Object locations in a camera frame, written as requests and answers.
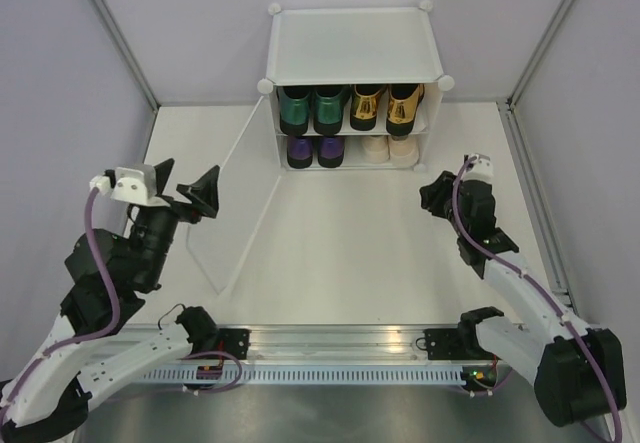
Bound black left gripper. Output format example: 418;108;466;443
134;157;223;287

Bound beige sneaker front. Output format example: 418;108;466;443
388;135;419;168

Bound beige sneaker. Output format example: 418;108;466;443
388;135;419;168
361;135;389;165

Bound white cabinet door panel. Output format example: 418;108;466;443
187;97;282;294

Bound gold pointed shoe front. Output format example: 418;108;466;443
386;83;425;137

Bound gold pointed shoe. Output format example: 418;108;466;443
349;84;387;131
386;83;425;137

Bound purple loafer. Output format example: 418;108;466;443
286;136;313;169
318;136;345;169

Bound green loafer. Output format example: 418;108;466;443
277;86;312;137
313;85;350;136

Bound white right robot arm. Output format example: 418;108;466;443
419;171;627;429

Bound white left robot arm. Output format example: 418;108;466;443
1;158;220;442

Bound white plastic shoe cabinet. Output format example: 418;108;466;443
258;4;454;171

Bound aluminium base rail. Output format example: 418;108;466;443
67;322;615;364

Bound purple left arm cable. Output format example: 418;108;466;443
0;187;124;414

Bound white slotted cable duct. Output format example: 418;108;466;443
135;363;464;386

